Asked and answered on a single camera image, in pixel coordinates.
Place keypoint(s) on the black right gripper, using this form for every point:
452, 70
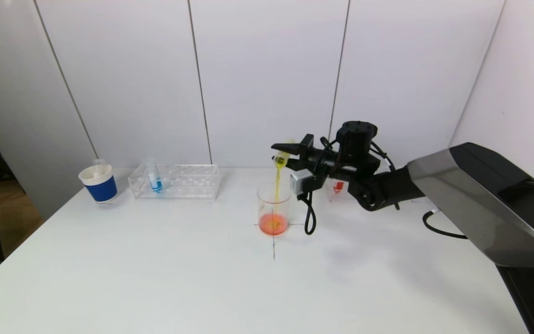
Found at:
307, 149

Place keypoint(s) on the yellow pigment test tube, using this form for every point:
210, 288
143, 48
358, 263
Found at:
281, 160

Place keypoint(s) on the clear conical 50mL test tube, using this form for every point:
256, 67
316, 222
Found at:
99, 167

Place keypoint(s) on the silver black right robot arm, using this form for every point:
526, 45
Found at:
471, 199

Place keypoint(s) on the red pigment test tube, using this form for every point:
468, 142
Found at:
339, 186

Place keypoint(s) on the clear glass beaker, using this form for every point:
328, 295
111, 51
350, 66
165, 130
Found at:
274, 213

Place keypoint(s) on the blue pigment test tube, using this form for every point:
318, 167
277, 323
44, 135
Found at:
155, 183

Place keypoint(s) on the blue white paper cup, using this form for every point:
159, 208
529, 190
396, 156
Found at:
101, 188

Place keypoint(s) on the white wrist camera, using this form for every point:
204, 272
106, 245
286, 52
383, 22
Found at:
300, 182

